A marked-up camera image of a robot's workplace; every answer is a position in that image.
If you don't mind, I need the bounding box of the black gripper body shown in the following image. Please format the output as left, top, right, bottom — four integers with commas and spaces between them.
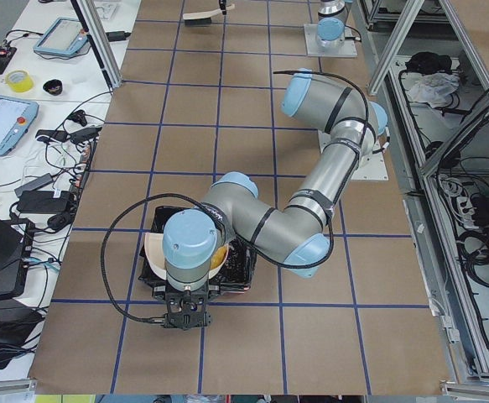
163, 285, 212, 330

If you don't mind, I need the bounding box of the beige hand brush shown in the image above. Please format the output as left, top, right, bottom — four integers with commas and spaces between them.
182, 3, 235, 26

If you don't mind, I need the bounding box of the beige plastic dustpan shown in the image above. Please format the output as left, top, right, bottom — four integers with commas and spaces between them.
143, 233, 230, 280

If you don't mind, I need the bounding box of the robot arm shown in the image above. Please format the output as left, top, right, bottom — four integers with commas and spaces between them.
162, 70, 388, 330
218, 1, 359, 57

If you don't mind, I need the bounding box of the pink bin with black bag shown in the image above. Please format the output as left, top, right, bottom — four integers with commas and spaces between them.
138, 206, 257, 301

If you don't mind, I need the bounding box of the orange potato-like lump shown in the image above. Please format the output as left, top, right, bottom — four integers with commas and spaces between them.
211, 245, 228, 270

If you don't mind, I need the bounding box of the upper blue teach pendant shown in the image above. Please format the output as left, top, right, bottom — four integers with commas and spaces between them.
33, 17, 88, 59

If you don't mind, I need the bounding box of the blue teach pendant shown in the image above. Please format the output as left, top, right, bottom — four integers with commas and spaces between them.
33, 17, 88, 59
0, 95, 39, 156

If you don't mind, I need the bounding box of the black power brick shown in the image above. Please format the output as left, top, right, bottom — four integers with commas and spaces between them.
17, 190, 74, 214

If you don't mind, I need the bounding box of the yellow tape roll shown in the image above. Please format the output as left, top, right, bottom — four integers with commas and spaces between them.
5, 70, 34, 93

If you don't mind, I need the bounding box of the crumpled white cloth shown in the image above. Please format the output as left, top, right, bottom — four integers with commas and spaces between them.
407, 72, 460, 108

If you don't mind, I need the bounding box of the lower blue teach pendant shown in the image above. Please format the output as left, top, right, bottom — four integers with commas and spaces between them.
0, 95, 39, 156

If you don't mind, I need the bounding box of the aluminium frame post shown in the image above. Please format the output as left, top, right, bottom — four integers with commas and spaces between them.
70, 0, 122, 90

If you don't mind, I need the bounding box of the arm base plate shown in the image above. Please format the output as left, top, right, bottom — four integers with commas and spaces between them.
304, 24, 357, 58
317, 128, 390, 181

